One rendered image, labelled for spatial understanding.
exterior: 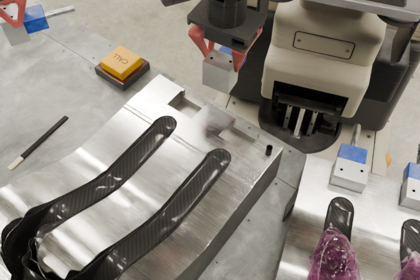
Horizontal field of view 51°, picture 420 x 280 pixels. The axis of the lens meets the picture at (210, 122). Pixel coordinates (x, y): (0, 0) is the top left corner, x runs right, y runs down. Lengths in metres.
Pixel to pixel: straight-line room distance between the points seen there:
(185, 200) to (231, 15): 0.28
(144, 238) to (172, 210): 0.06
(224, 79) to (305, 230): 0.26
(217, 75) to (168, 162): 0.16
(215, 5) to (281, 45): 0.37
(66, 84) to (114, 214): 0.38
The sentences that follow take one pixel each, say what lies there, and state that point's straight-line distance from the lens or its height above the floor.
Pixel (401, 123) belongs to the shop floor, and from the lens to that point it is 2.01.
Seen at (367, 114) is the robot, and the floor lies 0.38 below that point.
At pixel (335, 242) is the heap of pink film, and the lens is 0.64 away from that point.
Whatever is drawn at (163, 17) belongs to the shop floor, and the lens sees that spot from 2.32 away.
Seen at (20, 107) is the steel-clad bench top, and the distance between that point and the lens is 0.93.
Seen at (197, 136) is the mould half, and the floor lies 0.89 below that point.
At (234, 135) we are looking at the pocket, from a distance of 0.74.
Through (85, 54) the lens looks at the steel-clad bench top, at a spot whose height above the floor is 0.80.
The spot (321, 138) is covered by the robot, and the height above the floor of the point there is 0.27.
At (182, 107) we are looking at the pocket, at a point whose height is 0.86.
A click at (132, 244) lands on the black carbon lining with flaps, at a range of 0.61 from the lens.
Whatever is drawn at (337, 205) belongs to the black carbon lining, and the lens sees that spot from 0.71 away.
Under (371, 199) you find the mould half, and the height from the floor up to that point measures 0.86.
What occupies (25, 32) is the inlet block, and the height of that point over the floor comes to 0.92.
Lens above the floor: 1.46
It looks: 53 degrees down
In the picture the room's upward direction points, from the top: 1 degrees clockwise
